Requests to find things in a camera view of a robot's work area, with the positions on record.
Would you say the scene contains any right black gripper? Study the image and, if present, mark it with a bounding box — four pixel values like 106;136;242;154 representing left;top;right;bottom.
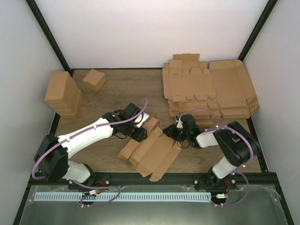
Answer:
163;124;190;142

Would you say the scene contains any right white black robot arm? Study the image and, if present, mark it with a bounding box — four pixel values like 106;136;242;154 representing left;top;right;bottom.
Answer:
163;114;261;189

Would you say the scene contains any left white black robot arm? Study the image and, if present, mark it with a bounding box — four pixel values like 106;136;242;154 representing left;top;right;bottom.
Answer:
31;103;150;189

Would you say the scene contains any small folded cardboard box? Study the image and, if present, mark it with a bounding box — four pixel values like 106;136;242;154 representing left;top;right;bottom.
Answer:
82;69;106;91

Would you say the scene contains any tall folded cardboard box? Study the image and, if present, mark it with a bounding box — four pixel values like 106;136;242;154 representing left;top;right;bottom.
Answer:
45;71;79;108

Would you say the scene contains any low folded cardboard box stack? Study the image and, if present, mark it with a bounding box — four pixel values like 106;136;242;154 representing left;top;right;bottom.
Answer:
53;89;83;119

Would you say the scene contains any stack of flat cardboard blanks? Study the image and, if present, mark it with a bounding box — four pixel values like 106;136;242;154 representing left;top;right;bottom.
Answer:
162;53;222;125

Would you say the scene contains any large flat cardboard blanks stack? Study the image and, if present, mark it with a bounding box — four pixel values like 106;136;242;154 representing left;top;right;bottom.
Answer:
208;60;259;119

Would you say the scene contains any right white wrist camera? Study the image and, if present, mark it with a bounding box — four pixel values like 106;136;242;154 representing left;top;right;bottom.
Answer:
175;115;183;129

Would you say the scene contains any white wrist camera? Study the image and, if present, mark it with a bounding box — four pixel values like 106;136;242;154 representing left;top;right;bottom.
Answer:
134;112;150;128
175;115;183;129

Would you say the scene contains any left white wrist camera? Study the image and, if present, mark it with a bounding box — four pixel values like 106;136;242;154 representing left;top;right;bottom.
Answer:
134;112;150;128

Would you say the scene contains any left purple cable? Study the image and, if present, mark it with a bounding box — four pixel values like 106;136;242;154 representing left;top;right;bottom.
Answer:
31;97;149;208

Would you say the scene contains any purple cable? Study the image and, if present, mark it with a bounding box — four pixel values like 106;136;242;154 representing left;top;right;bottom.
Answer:
31;97;149;208
178;107;255;208

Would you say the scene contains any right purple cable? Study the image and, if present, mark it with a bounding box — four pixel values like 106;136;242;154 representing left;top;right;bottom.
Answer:
178;107;255;208

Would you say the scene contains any black aluminium frame rail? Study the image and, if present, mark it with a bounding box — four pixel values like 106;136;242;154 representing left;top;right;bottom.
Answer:
95;172;279;186

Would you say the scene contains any grey metal base plate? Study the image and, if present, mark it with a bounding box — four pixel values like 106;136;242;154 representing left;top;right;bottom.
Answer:
20;185;287;225

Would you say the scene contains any light blue slotted cable duct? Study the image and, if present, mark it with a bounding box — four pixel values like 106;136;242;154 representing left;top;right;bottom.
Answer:
34;192;211;203

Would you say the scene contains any right black frame post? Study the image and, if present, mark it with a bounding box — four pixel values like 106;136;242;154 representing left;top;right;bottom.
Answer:
238;0;278;61

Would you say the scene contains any black frame post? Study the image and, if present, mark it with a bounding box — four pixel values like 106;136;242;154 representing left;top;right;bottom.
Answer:
238;0;278;61
25;0;71;72

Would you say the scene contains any left black frame post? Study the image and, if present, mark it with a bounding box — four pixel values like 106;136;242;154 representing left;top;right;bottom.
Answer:
25;0;71;72

